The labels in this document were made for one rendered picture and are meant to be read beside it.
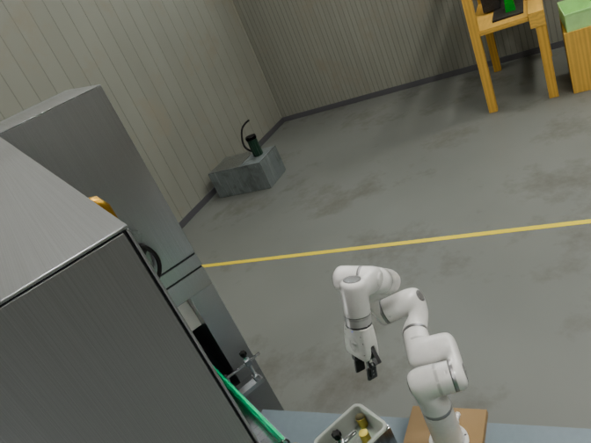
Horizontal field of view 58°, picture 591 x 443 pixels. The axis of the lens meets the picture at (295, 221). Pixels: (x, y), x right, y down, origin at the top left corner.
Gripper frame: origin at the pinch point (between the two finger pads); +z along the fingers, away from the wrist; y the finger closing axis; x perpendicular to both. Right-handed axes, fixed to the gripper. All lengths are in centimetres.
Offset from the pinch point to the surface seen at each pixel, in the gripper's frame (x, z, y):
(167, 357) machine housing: -68, -69, 72
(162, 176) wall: 103, 26, -515
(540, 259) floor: 212, 65, -92
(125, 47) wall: 106, -125, -541
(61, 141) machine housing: -50, -74, -90
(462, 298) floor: 160, 79, -113
